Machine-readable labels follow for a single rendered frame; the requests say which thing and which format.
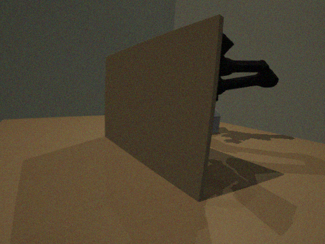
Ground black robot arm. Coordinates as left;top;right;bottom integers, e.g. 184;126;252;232
216;34;279;101

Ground brown flat board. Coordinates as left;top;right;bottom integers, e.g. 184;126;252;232
104;14;224;202

